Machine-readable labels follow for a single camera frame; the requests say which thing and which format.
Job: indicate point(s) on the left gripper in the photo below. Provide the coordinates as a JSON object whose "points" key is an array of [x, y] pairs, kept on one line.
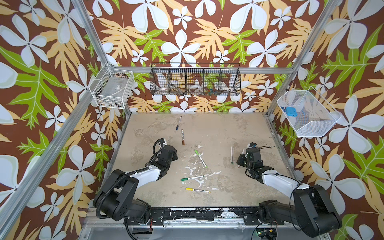
{"points": [[175, 156]]}

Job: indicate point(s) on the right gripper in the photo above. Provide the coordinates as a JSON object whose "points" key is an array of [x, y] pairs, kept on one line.
{"points": [[244, 160]]}

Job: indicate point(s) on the light green capped marker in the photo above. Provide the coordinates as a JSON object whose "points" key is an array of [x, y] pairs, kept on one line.
{"points": [[201, 159]]}

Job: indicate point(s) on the dark green capped marker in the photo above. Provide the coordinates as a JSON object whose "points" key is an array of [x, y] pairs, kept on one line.
{"points": [[232, 155]]}

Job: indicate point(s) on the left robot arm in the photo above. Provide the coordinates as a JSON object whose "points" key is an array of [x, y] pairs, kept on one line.
{"points": [[115, 199]]}

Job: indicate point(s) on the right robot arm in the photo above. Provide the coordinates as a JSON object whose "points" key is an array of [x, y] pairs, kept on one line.
{"points": [[309, 209]]}

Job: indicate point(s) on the brown capped thin marker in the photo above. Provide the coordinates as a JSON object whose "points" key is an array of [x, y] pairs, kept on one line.
{"points": [[183, 136]]}

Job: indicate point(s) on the blue capped marker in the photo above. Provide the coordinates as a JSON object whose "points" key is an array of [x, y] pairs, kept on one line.
{"points": [[179, 122]]}

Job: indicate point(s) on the yellow capped marker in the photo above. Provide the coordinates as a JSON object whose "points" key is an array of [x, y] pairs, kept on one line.
{"points": [[197, 190]]}

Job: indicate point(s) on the blue object in basket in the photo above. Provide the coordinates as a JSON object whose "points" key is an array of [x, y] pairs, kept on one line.
{"points": [[291, 112]]}

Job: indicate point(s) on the white mesh basket right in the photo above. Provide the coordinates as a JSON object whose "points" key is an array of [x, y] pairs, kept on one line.
{"points": [[316, 116]]}

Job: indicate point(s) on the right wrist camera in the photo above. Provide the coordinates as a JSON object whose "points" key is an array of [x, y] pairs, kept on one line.
{"points": [[253, 145]]}

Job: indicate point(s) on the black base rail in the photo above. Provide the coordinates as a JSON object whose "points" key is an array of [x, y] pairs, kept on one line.
{"points": [[159, 216]]}

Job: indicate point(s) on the black wire basket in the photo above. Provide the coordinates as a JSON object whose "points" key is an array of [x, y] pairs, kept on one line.
{"points": [[212, 79]]}

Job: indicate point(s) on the white wire basket left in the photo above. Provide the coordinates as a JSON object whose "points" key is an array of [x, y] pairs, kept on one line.
{"points": [[112, 87]]}

